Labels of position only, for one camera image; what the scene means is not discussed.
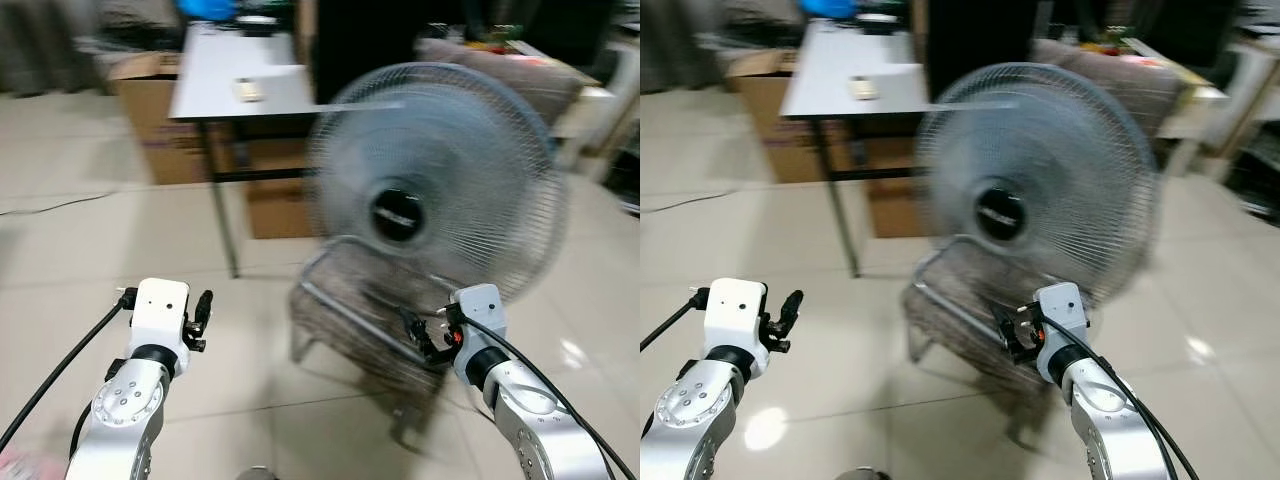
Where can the grey-brown cushion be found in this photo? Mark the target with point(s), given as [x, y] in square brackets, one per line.
[520, 75]
[1130, 75]

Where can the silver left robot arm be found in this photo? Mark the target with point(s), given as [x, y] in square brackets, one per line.
[125, 415]
[690, 415]

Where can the small beige object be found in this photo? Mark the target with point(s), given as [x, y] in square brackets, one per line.
[247, 91]
[863, 89]

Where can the blue object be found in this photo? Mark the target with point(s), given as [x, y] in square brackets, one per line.
[828, 8]
[205, 8]

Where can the black crate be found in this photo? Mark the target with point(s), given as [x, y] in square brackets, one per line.
[1255, 185]
[626, 180]

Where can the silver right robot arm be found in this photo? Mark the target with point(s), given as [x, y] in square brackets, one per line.
[1110, 420]
[535, 420]

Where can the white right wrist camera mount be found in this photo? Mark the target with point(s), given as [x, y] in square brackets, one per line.
[1065, 320]
[483, 320]

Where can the grey table with black legs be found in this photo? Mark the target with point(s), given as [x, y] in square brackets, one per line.
[225, 60]
[830, 60]

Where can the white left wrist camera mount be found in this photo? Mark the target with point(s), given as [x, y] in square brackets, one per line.
[160, 310]
[735, 310]

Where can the brown cardboard box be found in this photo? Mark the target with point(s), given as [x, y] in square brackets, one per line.
[770, 130]
[160, 130]

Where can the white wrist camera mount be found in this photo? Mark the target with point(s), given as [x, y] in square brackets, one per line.
[1065, 320]
[735, 310]
[160, 310]
[483, 320]

